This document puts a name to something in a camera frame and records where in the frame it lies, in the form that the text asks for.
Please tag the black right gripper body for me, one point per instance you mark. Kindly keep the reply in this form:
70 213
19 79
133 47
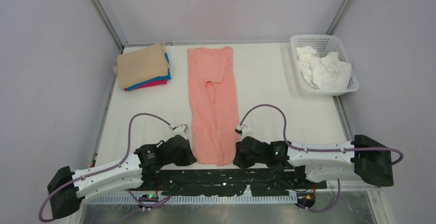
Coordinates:
246 162

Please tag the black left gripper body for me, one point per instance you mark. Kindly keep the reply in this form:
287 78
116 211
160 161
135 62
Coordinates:
183 159

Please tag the salmon pink t shirt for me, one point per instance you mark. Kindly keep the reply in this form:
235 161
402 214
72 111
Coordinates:
213 102

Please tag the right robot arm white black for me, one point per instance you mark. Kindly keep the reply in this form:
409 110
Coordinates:
361 158

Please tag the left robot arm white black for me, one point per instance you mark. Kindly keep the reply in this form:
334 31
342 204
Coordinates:
68 189

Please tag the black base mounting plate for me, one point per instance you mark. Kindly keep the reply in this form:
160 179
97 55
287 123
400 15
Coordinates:
225 183

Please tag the folded blue t shirt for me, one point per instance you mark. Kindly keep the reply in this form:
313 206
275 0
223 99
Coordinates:
160 77

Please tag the white t shirt in basket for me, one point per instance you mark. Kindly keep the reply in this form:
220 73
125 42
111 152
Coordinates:
326 73

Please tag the white plastic laundry basket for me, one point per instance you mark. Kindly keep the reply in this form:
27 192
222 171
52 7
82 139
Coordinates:
324 44

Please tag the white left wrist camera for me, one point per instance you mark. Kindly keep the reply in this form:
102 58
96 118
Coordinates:
179 130

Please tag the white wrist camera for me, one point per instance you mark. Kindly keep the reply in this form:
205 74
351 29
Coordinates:
243 130
179 130

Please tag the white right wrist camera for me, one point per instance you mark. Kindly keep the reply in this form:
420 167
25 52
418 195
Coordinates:
243 130

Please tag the white slotted cable duct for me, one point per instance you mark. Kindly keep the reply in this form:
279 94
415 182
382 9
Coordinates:
187 200

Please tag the left aluminium corner post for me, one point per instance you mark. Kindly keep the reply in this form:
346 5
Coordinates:
108 24

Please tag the aluminium corner post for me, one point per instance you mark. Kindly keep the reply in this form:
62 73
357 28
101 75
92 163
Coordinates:
108 24
339 15

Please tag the right aluminium corner post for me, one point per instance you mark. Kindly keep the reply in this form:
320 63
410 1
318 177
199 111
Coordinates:
339 15

